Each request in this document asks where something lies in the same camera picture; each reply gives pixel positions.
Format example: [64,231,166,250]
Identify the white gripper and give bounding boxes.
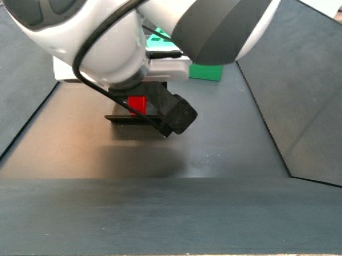
[52,49,192,84]

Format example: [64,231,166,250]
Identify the red double-square block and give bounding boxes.
[128,96,147,114]

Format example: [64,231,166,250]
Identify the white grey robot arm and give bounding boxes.
[3,0,282,89]

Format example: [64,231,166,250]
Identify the green foam shape board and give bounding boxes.
[146,27,224,82]

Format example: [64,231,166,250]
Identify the black curved stand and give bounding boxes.
[105,81,167,124]

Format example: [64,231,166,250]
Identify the black cable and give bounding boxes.
[71,0,184,134]

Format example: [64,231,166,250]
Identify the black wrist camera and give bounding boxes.
[108,81,199,139]

